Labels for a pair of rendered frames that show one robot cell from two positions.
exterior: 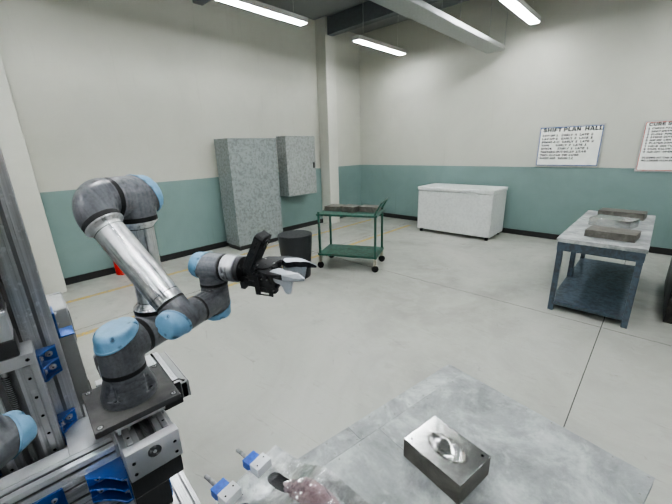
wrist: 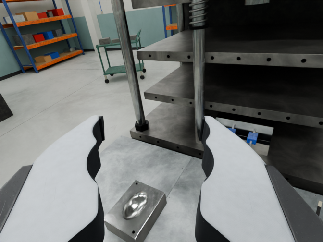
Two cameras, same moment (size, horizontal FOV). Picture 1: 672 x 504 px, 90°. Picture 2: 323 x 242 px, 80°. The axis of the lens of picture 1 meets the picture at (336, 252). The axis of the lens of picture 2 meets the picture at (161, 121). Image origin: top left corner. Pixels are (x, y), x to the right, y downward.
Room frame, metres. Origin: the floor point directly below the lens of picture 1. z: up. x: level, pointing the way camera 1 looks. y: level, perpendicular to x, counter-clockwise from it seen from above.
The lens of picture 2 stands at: (0.82, 0.17, 1.52)
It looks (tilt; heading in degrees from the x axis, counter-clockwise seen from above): 32 degrees down; 251
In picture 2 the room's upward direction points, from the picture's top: 8 degrees counter-clockwise
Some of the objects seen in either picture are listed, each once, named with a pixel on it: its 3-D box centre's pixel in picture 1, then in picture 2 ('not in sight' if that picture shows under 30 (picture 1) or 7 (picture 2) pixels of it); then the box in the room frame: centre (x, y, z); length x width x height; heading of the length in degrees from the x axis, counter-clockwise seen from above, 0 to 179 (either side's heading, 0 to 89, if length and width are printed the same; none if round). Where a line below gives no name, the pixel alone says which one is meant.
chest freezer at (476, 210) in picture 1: (460, 209); not in sight; (6.80, -2.55, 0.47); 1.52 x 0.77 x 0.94; 46
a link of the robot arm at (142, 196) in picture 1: (144, 264); not in sight; (1.00, 0.60, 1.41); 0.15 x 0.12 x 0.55; 158
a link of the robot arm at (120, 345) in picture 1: (121, 344); not in sight; (0.88, 0.64, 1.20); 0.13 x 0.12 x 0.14; 158
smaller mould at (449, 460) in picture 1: (445, 455); (136, 210); (0.80, -0.31, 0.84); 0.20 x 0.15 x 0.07; 36
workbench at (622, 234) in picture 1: (605, 255); not in sight; (3.76, -3.17, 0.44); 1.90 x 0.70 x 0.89; 136
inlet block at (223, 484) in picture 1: (219, 488); not in sight; (0.70, 0.34, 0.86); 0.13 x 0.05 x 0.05; 53
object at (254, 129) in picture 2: not in sight; (250, 113); (-0.02, -0.59, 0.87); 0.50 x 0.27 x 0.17; 36
